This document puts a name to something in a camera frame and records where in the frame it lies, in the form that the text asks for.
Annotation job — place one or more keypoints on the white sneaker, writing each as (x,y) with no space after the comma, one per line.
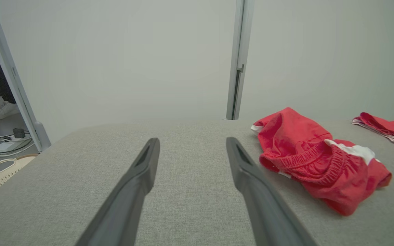
(3,111)

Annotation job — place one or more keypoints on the red mesh basketball shorts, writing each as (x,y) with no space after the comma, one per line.
(303,143)

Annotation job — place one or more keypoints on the black power adapter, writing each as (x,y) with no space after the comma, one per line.
(19,133)

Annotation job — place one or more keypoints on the grey aluminium door post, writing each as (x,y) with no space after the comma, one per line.
(239,34)

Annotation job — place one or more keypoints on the grey aluminium frame leg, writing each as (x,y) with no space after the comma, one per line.
(12,78)

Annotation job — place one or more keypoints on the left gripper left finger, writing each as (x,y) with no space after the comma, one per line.
(128,198)

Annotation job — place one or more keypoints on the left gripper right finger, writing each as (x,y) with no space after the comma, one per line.
(262,205)

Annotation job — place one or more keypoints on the red and white basketball jersey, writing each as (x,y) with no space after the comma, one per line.
(388,128)

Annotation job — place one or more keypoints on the white power strip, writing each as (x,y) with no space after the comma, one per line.
(3,147)

